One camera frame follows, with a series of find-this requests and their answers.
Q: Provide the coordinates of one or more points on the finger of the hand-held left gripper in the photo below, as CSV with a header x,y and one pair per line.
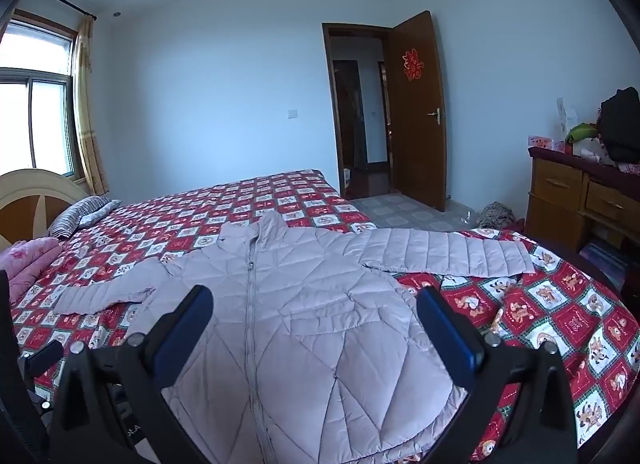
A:
x,y
45,356

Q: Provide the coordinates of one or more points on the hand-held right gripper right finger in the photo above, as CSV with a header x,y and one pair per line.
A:
x,y
445,339

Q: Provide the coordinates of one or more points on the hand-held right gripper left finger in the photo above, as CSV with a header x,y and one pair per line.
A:
x,y
184,331

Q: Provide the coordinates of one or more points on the pale pink puffer jacket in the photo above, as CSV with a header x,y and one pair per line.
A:
x,y
310,304

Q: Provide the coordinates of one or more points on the pink quilt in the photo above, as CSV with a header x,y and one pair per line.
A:
x,y
30,259

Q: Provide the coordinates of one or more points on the red printed bear bedspread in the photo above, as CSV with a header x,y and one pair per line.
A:
x,y
200,224

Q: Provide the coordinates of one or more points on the grey cloth bundle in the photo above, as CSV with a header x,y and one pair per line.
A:
x,y
495,216

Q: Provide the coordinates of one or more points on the striped pillow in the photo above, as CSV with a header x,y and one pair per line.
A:
x,y
75,216

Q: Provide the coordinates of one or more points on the wooden bed headboard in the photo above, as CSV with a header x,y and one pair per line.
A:
x,y
30,199

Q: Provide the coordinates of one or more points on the wooden dresser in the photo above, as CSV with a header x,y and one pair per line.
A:
x,y
555,194

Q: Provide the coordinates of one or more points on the brown wooden door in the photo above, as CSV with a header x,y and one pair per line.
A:
x,y
415,144

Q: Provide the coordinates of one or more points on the pink box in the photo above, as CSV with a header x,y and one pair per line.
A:
x,y
540,142

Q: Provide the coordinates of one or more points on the yellow curtain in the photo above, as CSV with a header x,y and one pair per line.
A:
x,y
87,119

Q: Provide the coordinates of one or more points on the window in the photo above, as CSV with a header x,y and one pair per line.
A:
x,y
45,119

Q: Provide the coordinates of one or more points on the green cloth item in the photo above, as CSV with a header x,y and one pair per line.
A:
x,y
580,133

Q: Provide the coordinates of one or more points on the white paper bag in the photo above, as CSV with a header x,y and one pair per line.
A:
x,y
566,117

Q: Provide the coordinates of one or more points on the red paper door decoration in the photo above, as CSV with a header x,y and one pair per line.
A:
x,y
412,64

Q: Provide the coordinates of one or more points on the black bag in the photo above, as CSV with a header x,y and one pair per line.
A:
x,y
620,124

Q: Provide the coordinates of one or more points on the black curtain rod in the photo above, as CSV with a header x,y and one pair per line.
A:
x,y
60,0

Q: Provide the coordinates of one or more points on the brown door frame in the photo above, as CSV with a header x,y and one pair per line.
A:
x,y
327,94

